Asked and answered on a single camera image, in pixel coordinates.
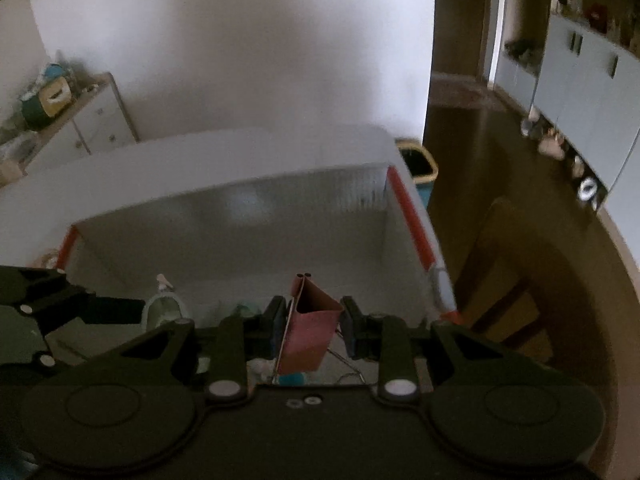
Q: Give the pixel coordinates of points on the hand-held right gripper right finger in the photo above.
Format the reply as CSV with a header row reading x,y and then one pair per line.
x,y
351,327

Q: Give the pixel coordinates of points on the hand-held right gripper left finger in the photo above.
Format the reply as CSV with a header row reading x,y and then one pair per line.
x,y
276,327

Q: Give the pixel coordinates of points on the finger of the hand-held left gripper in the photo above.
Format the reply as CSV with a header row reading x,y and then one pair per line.
x,y
110,310
45,285

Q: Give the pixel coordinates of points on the pink binder clip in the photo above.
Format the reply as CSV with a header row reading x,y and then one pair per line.
x,y
310,335

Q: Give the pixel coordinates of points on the red cardboard box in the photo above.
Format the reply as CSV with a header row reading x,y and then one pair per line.
x,y
300,220

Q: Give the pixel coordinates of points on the small green toy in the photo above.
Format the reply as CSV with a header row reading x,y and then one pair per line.
x,y
246,309

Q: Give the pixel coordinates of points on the wooden chair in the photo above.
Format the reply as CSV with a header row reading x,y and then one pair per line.
x,y
505,280

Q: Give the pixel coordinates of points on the white drawer cabinet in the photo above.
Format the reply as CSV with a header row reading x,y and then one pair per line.
x,y
95,120

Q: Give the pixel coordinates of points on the yellow rimmed waste bin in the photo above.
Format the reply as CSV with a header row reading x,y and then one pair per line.
x,y
419,162

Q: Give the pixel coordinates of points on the green tissue box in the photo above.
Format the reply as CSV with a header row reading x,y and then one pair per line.
x,y
45,100

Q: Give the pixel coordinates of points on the patterned door rug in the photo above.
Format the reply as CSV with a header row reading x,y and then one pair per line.
x,y
457,92

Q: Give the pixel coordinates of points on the grey shoe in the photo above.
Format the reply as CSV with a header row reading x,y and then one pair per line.
x,y
530,127

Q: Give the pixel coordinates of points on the beige shoe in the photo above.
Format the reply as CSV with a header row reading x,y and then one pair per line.
x,y
550,145

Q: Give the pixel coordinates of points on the black white shoe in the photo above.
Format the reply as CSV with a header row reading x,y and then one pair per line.
x,y
587,190

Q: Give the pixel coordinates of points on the dark wooden door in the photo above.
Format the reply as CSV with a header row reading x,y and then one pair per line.
x,y
457,20

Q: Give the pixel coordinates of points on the grey blue wall cabinet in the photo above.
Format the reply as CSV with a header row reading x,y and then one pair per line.
x,y
585,85

